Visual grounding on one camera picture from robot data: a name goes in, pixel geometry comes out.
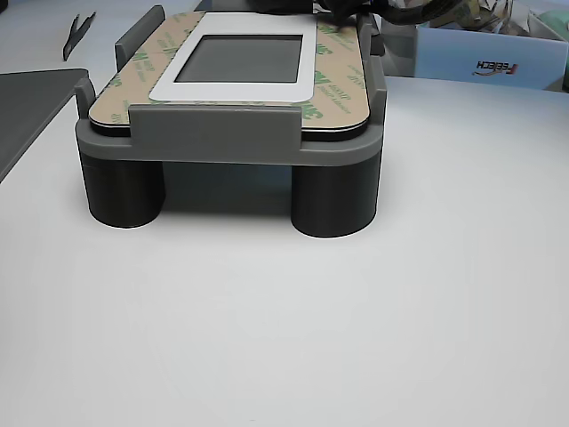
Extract dark grey flat tray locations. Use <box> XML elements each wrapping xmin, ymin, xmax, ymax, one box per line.
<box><xmin>0</xmin><ymin>68</ymin><xmax>90</xmax><ymax>184</ymax></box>

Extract grey printed fixture with legs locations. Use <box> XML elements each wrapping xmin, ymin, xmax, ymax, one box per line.
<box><xmin>74</xmin><ymin>4</ymin><xmax>389</xmax><ymax>240</ymax></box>

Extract black braided cable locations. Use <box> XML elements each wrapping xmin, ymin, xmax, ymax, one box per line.
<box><xmin>380</xmin><ymin>0</ymin><xmax>448</xmax><ymax>28</ymax></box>

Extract pale green roll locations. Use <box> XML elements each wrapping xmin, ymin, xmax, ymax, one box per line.
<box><xmin>535</xmin><ymin>11</ymin><xmax>569</xmax><ymax>42</ymax></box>

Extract black plastic tweezers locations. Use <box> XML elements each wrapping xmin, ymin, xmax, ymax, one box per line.
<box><xmin>61</xmin><ymin>12</ymin><xmax>97</xmax><ymax>62</ymax></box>

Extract white panel with screen window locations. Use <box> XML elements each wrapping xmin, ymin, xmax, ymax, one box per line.
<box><xmin>88</xmin><ymin>11</ymin><xmax>372</xmax><ymax>142</ymax></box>

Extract pale blue printed cardboard box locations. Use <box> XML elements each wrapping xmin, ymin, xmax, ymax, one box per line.
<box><xmin>381</xmin><ymin>17</ymin><xmax>569</xmax><ymax>94</ymax></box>

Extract crumpled peeled film scraps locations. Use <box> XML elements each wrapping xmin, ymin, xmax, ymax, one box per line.
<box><xmin>402</xmin><ymin>0</ymin><xmax>534</xmax><ymax>35</ymax></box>

